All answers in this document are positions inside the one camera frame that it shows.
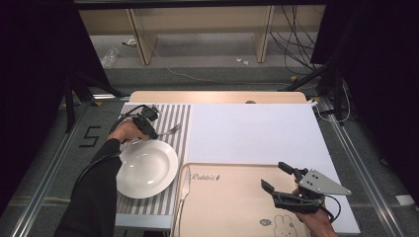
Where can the aluminium floor rail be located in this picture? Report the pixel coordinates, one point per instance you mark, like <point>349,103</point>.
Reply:
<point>56,166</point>
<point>359,164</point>

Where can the white round plate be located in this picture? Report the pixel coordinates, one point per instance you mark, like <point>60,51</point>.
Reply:
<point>148,168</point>

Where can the person's left hand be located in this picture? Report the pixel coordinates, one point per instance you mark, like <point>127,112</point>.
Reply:
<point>126,131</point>

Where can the black metal stand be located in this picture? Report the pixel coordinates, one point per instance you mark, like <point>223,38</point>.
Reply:
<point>337,95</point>
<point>69,105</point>

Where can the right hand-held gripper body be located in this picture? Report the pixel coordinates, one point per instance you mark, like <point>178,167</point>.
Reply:
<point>321,185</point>

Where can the person's right hand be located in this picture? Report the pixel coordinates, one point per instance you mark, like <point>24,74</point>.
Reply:
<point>316,225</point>

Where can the clear plastic bag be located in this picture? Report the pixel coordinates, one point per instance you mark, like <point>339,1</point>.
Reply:
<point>110,57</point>

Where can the silver fork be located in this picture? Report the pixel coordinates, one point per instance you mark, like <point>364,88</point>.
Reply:
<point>173,129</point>

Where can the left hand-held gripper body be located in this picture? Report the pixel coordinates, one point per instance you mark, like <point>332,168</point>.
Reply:
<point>149,113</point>

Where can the grey striped placemat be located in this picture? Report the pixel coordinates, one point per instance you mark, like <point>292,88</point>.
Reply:
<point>168,113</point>

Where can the white tape piece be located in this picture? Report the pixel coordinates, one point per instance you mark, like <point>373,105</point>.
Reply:
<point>404,199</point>

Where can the black curtain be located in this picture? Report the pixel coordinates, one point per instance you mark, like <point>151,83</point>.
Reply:
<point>33,82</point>
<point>378,82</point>

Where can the light wooden desk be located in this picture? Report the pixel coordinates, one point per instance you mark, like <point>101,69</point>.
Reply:
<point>204,19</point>

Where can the light wooden table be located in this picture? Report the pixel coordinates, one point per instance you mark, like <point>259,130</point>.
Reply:
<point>214,97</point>

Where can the white board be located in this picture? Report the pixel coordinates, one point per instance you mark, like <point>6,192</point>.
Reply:
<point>250,131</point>

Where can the beige tray with rabbit print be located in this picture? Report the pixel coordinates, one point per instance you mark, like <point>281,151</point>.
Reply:
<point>230,204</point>

